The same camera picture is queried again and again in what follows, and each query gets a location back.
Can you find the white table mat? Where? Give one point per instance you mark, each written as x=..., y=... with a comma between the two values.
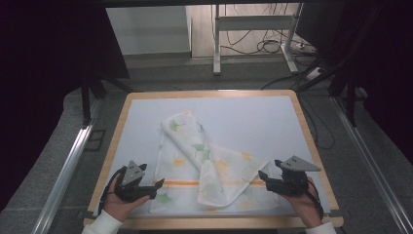
x=259, y=130

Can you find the white metal desk frame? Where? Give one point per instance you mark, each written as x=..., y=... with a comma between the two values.
x=253, y=22

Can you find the black metal stand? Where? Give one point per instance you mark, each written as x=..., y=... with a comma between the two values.
x=86, y=104
x=350, y=97

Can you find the person's right hand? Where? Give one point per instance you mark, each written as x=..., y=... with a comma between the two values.
x=307, y=208

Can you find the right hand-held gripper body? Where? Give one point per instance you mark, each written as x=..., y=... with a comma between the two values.
x=290, y=185

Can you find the person's left hand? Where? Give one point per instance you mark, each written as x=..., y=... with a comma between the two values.
x=118, y=206

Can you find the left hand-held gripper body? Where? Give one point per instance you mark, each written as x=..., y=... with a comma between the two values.
x=130, y=182

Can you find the black floor plate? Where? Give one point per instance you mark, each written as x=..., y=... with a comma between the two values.
x=95, y=139

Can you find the white cabinet panel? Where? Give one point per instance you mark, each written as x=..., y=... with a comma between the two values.
x=147, y=29

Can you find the aluminium floor rail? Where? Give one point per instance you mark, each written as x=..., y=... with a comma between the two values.
x=65, y=175
x=373, y=172

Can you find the wooden table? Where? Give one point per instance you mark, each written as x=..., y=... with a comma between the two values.
x=211, y=223

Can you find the white power strip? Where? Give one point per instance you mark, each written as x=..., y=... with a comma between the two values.
x=314, y=73

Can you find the white towel with leaf print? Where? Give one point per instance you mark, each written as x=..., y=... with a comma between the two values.
x=181, y=152

